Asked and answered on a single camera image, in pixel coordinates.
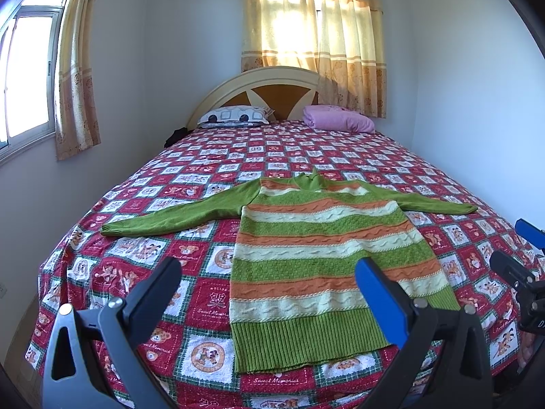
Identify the folded pink blanket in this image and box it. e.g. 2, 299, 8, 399
303, 105, 375, 133

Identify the white patterned pillow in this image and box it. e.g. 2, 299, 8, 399
197, 105, 274, 128

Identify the black object beside bed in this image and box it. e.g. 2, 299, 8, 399
163, 127, 190, 149

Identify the cream wooden headboard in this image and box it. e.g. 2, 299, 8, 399
188, 66, 319, 128

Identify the red patchwork teddy bedspread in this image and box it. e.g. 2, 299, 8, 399
24, 119, 545, 409

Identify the green orange striped knit sweater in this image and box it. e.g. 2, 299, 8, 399
101, 173, 476, 374

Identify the yellow orange window curtain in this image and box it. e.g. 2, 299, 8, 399
241, 0, 387, 118

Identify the side window with frame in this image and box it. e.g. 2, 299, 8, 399
1, 0, 67, 162

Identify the yellow orange side curtain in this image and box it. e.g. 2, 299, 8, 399
54, 0, 101, 161

